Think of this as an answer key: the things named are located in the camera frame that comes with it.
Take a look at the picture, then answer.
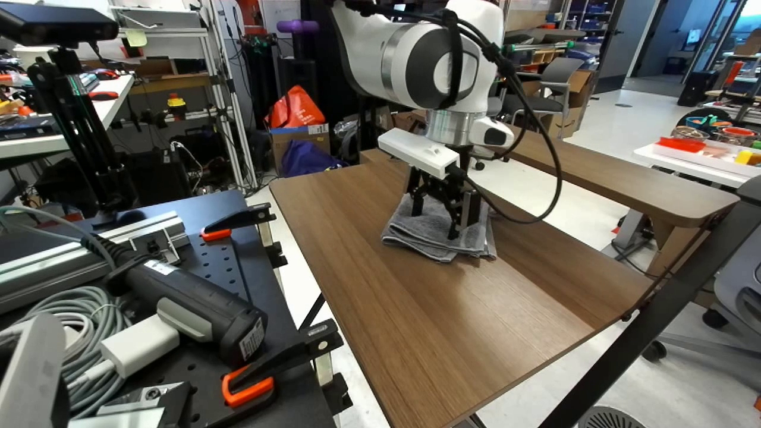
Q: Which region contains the black metal shelf leg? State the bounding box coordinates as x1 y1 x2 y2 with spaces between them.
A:
539 174 761 428

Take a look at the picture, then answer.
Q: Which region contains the metal shelving rack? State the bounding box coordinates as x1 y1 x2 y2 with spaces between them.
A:
105 0 262 195

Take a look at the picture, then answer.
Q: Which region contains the grey round ribbed disc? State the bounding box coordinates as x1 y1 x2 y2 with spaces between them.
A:
576 403 648 428

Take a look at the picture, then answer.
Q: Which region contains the black camera tripod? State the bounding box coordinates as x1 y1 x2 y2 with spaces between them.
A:
25 46 141 217

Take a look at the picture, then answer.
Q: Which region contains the black cylindrical labelled device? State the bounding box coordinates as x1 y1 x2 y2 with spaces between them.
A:
105 257 271 369

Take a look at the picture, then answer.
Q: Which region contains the white work table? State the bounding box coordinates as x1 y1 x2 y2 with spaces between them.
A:
0 72 139 163

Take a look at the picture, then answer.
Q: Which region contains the purple bag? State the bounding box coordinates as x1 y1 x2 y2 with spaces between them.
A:
279 138 342 178

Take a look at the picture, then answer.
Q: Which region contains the cardboard box with label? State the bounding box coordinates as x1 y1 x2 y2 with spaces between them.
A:
268 121 333 172

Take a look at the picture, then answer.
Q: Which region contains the orange bag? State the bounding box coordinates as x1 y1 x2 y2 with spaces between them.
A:
262 84 328 130

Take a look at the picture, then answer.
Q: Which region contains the grey flat panel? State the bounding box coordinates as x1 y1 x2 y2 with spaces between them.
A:
0 311 69 428

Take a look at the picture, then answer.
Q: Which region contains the white table with colourful items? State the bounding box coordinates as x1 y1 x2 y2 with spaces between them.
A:
632 109 761 189

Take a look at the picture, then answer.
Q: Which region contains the large cardboard box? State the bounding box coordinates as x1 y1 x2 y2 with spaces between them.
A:
544 68 599 140

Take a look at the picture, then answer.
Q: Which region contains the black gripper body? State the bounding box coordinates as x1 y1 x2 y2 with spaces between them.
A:
405 154 485 204

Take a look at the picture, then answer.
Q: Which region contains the silver metal bracket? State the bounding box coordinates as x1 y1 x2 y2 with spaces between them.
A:
69 377 198 428

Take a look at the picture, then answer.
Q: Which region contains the black orange bar clamp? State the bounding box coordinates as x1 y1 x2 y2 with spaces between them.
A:
220 315 353 414
198 199 291 270

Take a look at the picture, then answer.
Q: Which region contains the black computer tower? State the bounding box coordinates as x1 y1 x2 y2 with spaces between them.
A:
676 68 721 109

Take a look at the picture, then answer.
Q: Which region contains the grey coiled cable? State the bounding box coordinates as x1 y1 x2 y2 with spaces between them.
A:
0 282 128 414

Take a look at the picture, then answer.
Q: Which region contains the grey towel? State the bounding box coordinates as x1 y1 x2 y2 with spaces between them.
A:
379 193 500 267

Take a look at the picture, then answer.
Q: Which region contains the grey table pedestal foot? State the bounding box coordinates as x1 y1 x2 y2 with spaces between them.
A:
610 207 658 263

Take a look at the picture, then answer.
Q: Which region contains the grey office chair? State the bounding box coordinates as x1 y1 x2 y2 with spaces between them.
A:
641 175 761 364

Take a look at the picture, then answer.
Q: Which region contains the white power adapter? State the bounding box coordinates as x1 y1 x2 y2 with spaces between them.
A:
100 311 184 381

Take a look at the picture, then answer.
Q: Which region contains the purple foam roller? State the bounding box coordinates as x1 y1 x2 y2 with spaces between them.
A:
273 17 322 36

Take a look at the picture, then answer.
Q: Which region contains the aluminium extrusion bar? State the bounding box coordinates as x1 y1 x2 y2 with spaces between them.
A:
0 208 193 315

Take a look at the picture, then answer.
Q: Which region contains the black stereo camera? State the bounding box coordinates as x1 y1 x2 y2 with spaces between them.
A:
0 0 121 48

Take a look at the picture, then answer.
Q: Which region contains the red flat block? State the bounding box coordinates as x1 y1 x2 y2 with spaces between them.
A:
657 136 710 154

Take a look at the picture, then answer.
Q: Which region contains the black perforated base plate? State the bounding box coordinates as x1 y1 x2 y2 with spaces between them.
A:
0 188 341 428

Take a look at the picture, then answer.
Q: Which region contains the grey chair with armrests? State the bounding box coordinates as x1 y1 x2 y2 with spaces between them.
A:
518 55 589 121

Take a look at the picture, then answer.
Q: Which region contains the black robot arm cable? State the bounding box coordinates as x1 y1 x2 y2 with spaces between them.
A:
437 8 566 226

